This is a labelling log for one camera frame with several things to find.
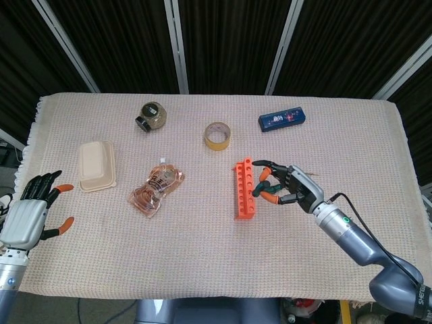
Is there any glass jar with black lid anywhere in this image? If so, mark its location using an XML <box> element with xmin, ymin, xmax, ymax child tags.
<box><xmin>134</xmin><ymin>102</ymin><xmax>167</xmax><ymax>132</ymax></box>

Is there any yellow tape roll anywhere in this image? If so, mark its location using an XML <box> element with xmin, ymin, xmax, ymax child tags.
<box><xmin>203</xmin><ymin>121</ymin><xmax>232</xmax><ymax>151</ymax></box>

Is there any beige lidded food container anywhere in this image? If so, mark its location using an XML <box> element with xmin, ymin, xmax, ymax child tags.
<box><xmin>78</xmin><ymin>140</ymin><xmax>117</xmax><ymax>193</ymax></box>

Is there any orange screwdriver rack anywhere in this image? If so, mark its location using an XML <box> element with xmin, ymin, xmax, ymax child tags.
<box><xmin>231</xmin><ymin>156</ymin><xmax>258</xmax><ymax>222</ymax></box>

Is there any beige woven tablecloth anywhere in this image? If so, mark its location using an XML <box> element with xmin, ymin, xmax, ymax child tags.
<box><xmin>0</xmin><ymin>92</ymin><xmax>432</xmax><ymax>308</ymax></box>

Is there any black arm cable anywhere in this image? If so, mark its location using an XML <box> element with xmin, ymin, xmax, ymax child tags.
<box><xmin>325</xmin><ymin>192</ymin><xmax>425</xmax><ymax>288</ymax></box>

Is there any dark blue rectangular box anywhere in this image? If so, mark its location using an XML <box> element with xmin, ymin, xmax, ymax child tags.
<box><xmin>259</xmin><ymin>106</ymin><xmax>307</xmax><ymax>133</ymax></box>

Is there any black waste bin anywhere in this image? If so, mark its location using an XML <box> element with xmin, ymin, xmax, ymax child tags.
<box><xmin>280</xmin><ymin>298</ymin><xmax>342</xmax><ymax>324</ymax></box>

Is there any grey robot torso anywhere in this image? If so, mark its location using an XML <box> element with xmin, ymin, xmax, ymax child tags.
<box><xmin>134</xmin><ymin>298</ymin><xmax>281</xmax><ymax>324</ymax></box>

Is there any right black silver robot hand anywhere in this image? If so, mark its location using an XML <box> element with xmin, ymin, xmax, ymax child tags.
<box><xmin>252</xmin><ymin>159</ymin><xmax>325</xmax><ymax>214</ymax></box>

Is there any white black sneaker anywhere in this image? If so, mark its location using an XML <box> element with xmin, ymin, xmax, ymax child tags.
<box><xmin>0</xmin><ymin>194</ymin><xmax>13</xmax><ymax>219</ymax></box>

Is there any teal handled screwdriver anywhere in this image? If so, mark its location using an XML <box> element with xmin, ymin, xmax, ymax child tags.
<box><xmin>252</xmin><ymin>180</ymin><xmax>281</xmax><ymax>199</ymax></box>

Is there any yellow strip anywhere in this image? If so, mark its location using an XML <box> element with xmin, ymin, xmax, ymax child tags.
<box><xmin>340</xmin><ymin>300</ymin><xmax>352</xmax><ymax>324</ymax></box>

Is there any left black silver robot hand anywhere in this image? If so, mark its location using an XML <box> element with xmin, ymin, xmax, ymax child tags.
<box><xmin>0</xmin><ymin>169</ymin><xmax>75</xmax><ymax>250</ymax></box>

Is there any white metal partition post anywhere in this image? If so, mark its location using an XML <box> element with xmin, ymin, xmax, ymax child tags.
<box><xmin>373</xmin><ymin>43</ymin><xmax>432</xmax><ymax>101</ymax></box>
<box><xmin>164</xmin><ymin>0</ymin><xmax>190</xmax><ymax>95</ymax></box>
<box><xmin>32</xmin><ymin>0</ymin><xmax>101</xmax><ymax>94</ymax></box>
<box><xmin>0</xmin><ymin>128</ymin><xmax>26</xmax><ymax>153</ymax></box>
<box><xmin>265</xmin><ymin>0</ymin><xmax>304</xmax><ymax>95</ymax></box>

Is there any orange-brown sauce pouch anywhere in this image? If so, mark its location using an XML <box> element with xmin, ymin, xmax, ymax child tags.
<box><xmin>127</xmin><ymin>157</ymin><xmax>187</xmax><ymax>219</ymax></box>

